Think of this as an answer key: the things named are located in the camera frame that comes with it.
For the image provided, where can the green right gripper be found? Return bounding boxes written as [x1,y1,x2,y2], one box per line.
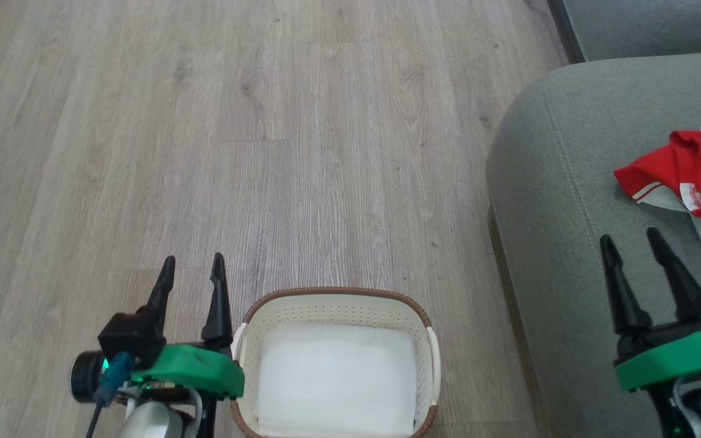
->
[600,227,701,393]

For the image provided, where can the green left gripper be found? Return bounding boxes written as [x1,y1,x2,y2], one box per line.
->
[131,252,245,400]

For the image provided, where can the grey fabric seat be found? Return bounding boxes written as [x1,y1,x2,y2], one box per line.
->
[486,50,701,438]

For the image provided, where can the white laundry basket, brown rim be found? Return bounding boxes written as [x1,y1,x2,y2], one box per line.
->
[229,287,442,438]

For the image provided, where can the grey sofa section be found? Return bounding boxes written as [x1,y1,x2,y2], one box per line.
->
[548,0,701,63]

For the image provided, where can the blue plug with black cable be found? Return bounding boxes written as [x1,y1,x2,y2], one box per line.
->
[86,352,135,438]

